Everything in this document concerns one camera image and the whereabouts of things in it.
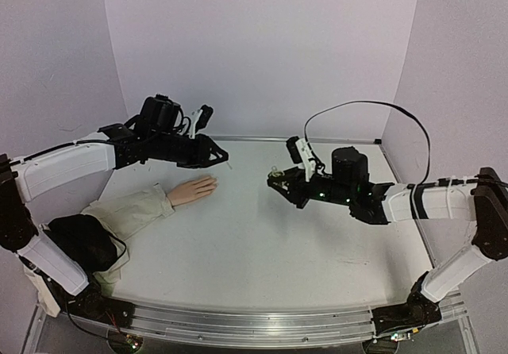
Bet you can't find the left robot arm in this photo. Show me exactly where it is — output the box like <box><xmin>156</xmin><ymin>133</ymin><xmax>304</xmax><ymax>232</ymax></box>
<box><xmin>1</xmin><ymin>94</ymin><xmax>229</xmax><ymax>320</ymax></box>

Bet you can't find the white nail polish bottle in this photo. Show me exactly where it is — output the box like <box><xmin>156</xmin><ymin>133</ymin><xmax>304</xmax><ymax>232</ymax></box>
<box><xmin>268</xmin><ymin>166</ymin><xmax>284</xmax><ymax>178</ymax></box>

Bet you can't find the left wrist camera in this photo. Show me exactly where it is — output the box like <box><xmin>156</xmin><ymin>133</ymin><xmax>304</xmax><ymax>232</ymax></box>
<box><xmin>189</xmin><ymin>105</ymin><xmax>214</xmax><ymax>139</ymax></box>

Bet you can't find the mannequin hand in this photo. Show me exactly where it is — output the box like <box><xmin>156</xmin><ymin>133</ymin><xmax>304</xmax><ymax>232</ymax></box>
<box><xmin>166</xmin><ymin>175</ymin><xmax>217</xmax><ymax>207</ymax></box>

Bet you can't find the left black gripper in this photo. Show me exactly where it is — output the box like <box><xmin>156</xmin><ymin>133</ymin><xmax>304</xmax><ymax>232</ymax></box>
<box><xmin>152</xmin><ymin>131</ymin><xmax>231</xmax><ymax>170</ymax></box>

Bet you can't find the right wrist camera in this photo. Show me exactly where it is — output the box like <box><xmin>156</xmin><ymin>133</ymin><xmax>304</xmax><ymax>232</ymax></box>
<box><xmin>286</xmin><ymin>136</ymin><xmax>318</xmax><ymax>182</ymax></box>

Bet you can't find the aluminium back table rail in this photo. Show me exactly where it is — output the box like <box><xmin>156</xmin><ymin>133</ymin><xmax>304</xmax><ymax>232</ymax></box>
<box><xmin>210</xmin><ymin>133</ymin><xmax>384</xmax><ymax>145</ymax></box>

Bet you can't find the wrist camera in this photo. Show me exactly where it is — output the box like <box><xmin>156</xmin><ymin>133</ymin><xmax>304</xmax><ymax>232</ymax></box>
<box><xmin>286</xmin><ymin>136</ymin><xmax>318</xmax><ymax>182</ymax></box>
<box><xmin>189</xmin><ymin>105</ymin><xmax>214</xmax><ymax>139</ymax></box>

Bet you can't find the beige sleeve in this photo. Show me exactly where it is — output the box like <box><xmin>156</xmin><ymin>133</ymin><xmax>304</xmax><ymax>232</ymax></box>
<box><xmin>23</xmin><ymin>183</ymin><xmax>176</xmax><ymax>291</ymax></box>

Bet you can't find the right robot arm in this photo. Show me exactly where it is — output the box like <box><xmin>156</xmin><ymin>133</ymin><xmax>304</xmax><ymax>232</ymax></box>
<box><xmin>267</xmin><ymin>141</ymin><xmax>507</xmax><ymax>303</ymax></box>

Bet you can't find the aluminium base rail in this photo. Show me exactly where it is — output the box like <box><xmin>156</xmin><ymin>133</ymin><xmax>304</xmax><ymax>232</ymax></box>
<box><xmin>23</xmin><ymin>290</ymin><xmax>477</xmax><ymax>354</ymax></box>

